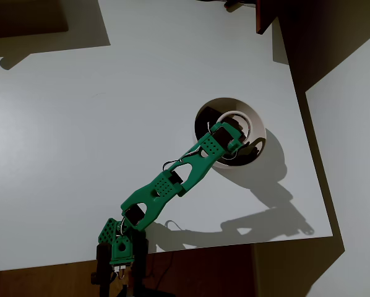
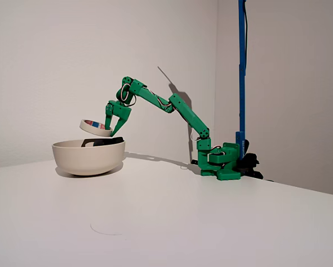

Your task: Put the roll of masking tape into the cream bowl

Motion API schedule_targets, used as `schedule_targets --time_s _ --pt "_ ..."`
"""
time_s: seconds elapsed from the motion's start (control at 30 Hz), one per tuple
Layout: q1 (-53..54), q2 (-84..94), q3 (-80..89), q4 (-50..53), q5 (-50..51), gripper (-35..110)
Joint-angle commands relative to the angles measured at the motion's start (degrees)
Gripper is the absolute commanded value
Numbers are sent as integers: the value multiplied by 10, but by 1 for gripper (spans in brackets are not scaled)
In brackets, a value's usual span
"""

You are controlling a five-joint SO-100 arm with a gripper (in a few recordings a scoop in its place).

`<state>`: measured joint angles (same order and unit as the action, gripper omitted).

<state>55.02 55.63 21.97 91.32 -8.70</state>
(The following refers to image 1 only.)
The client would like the large black table clamp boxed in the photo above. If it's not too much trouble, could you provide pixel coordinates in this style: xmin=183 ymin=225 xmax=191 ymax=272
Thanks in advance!
xmin=90 ymin=243 xmax=111 ymax=297

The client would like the forearm servo cable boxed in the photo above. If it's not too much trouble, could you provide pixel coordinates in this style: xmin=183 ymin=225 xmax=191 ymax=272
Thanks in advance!
xmin=162 ymin=148 xmax=204 ymax=171

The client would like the small black table clamp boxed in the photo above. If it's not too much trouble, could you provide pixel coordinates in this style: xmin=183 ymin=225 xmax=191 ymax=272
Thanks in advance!
xmin=131 ymin=230 xmax=149 ymax=290

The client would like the brown wooden board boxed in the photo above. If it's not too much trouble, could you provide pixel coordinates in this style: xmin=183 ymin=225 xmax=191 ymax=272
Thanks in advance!
xmin=255 ymin=0 xmax=280 ymax=35

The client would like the beige bowl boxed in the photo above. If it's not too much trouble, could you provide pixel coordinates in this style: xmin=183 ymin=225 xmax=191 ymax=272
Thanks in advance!
xmin=194 ymin=97 xmax=267 ymax=170

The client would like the beige masking tape roll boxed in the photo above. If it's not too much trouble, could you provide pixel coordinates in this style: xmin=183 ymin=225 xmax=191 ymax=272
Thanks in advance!
xmin=216 ymin=110 xmax=253 ymax=142

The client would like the small black device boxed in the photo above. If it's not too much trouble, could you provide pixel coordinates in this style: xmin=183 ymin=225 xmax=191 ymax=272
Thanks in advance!
xmin=223 ymin=0 xmax=254 ymax=9

